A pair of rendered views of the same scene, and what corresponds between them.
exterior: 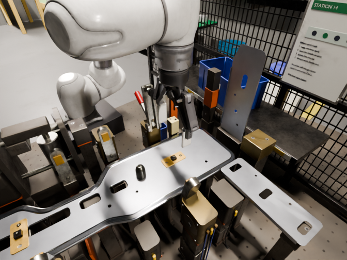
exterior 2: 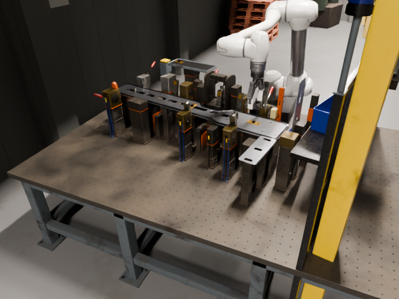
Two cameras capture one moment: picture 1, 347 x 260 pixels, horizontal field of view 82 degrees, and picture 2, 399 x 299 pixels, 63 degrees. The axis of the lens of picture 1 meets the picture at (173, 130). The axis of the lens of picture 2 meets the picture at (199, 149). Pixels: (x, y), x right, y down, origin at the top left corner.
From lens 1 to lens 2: 1.67 m
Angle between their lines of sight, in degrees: 54
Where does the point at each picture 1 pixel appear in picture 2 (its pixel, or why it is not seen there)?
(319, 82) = not seen: hidden behind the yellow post
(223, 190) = (250, 141)
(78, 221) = (205, 113)
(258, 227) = (265, 197)
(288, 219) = (249, 155)
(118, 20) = (226, 47)
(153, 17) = (237, 48)
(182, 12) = (250, 50)
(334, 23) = not seen: hidden behind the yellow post
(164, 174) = (241, 123)
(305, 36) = not seen: hidden behind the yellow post
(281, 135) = (308, 146)
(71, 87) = (267, 78)
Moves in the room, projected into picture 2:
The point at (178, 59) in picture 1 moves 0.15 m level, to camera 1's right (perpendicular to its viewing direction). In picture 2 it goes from (252, 66) to (267, 75)
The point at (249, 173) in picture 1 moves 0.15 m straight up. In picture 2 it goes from (267, 143) to (270, 120)
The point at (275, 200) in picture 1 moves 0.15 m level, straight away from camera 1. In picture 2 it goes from (256, 152) to (284, 156)
